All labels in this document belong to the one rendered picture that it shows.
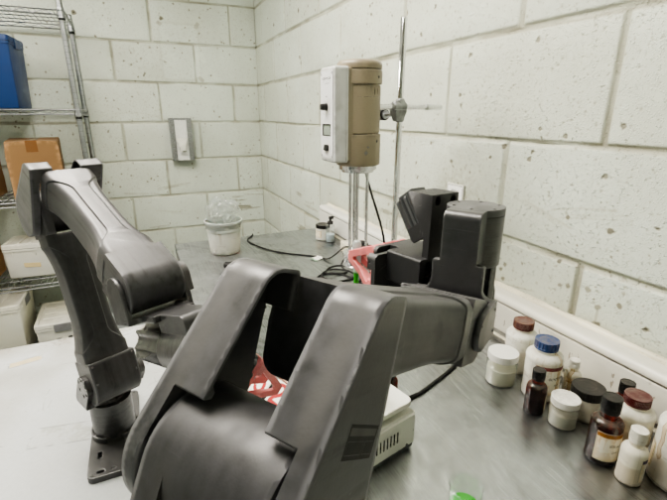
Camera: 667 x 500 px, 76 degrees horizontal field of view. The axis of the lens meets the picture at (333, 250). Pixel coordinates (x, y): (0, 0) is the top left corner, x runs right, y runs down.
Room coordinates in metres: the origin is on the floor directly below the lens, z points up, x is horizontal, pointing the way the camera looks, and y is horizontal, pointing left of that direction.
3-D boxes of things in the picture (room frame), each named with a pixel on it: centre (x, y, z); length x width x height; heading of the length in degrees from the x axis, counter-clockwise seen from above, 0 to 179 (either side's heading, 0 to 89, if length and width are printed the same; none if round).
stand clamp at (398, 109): (1.10, -0.14, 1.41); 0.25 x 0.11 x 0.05; 114
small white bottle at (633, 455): (0.49, -0.43, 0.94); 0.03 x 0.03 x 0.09
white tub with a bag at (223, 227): (1.56, 0.41, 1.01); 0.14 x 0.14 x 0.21
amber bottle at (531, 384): (0.64, -0.36, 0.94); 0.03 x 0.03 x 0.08
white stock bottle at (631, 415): (0.55, -0.46, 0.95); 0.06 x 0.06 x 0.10
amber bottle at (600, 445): (0.53, -0.41, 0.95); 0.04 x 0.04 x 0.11
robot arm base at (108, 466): (0.58, 0.36, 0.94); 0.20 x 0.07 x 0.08; 24
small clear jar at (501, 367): (0.73, -0.33, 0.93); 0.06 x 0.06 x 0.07
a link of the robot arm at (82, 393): (0.58, 0.35, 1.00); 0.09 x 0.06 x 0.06; 140
